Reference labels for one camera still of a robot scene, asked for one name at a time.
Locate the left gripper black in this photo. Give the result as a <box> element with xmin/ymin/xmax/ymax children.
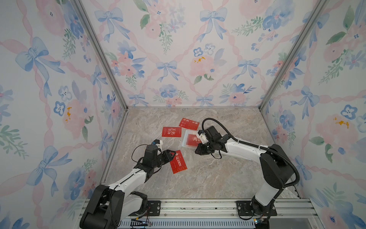
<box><xmin>152</xmin><ymin>149</ymin><xmax>175</xmax><ymax>168</ymax></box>

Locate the red card 100 percent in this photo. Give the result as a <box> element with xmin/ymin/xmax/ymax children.
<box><xmin>170</xmin><ymin>150</ymin><xmax>187</xmax><ymax>174</ymax></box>

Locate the red card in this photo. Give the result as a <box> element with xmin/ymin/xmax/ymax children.
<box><xmin>179</xmin><ymin>118</ymin><xmax>200</xmax><ymax>130</ymax></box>
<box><xmin>186</xmin><ymin>134</ymin><xmax>201</xmax><ymax>148</ymax></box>
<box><xmin>162</xmin><ymin>127</ymin><xmax>182</xmax><ymax>137</ymax></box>

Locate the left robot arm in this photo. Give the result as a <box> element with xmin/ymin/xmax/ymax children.
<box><xmin>79</xmin><ymin>140</ymin><xmax>177</xmax><ymax>229</ymax></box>

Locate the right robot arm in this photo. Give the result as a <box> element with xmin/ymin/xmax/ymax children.
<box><xmin>195</xmin><ymin>118</ymin><xmax>300</xmax><ymax>218</ymax></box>

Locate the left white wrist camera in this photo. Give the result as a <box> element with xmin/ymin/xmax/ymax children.
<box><xmin>152</xmin><ymin>139</ymin><xmax>163</xmax><ymax>148</ymax></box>

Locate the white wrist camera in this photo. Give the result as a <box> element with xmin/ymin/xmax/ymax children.
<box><xmin>197</xmin><ymin>130</ymin><xmax>209</xmax><ymax>144</ymax></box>
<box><xmin>152</xmin><ymin>139</ymin><xmax>163</xmax><ymax>148</ymax></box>

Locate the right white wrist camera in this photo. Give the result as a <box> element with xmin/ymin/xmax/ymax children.
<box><xmin>197</xmin><ymin>130</ymin><xmax>209</xmax><ymax>144</ymax></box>

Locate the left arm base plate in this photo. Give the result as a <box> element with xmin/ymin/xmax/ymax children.
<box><xmin>134</xmin><ymin>200</ymin><xmax>161</xmax><ymax>217</ymax></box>

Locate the aluminium front rail frame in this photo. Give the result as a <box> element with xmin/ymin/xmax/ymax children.
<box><xmin>119</xmin><ymin>199</ymin><xmax>325</xmax><ymax>229</ymax></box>

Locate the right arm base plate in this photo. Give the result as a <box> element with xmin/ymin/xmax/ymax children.
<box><xmin>235</xmin><ymin>200</ymin><xmax>277</xmax><ymax>217</ymax></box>

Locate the right aluminium corner post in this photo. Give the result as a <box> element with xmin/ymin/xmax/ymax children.
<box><xmin>258</xmin><ymin>0</ymin><xmax>329</xmax><ymax>112</ymax></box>

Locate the aluminium corner post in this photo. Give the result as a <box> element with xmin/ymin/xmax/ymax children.
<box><xmin>68</xmin><ymin>0</ymin><xmax>129</xmax><ymax>111</ymax></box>
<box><xmin>258</xmin><ymin>0</ymin><xmax>329</xmax><ymax>112</ymax></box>

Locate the left aluminium corner post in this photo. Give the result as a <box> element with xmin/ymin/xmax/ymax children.
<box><xmin>68</xmin><ymin>0</ymin><xmax>129</xmax><ymax>111</ymax></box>

